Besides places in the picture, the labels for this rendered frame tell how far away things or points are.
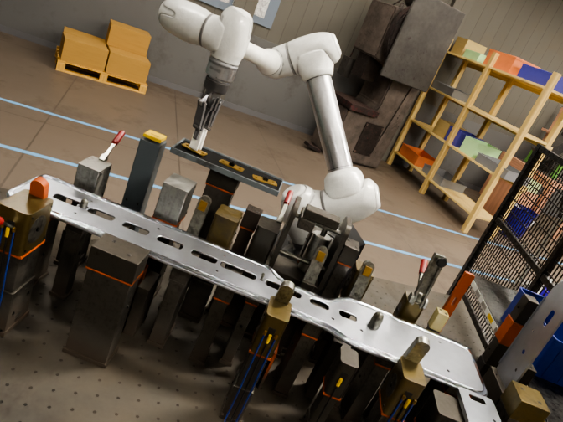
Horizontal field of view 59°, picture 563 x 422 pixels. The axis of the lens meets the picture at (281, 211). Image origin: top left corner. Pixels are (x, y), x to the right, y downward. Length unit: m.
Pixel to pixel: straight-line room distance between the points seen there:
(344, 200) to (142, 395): 1.01
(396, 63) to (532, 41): 3.11
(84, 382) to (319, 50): 1.40
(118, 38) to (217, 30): 5.46
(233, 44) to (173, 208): 0.51
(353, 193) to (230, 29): 0.78
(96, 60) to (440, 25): 4.29
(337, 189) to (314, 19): 5.92
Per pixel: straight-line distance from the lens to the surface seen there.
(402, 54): 6.88
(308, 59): 2.02
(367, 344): 1.37
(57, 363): 1.43
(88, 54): 6.65
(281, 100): 7.82
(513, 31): 9.15
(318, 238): 1.55
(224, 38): 1.54
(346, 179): 1.93
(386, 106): 7.36
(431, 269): 1.57
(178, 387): 1.45
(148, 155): 1.69
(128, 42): 7.00
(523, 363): 1.55
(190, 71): 7.56
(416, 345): 1.29
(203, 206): 1.50
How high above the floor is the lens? 1.69
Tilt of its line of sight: 21 degrees down
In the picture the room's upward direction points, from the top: 23 degrees clockwise
